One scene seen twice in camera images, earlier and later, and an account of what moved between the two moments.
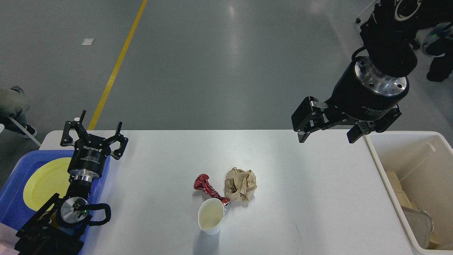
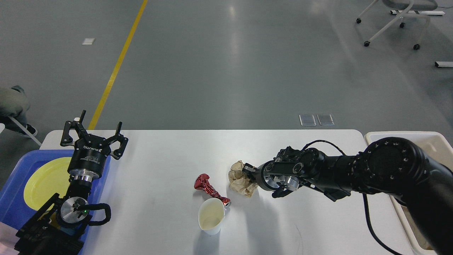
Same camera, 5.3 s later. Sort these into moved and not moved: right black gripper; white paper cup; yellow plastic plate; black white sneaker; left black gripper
Moved: right black gripper
Not moved: black white sneaker; white paper cup; left black gripper; yellow plastic plate
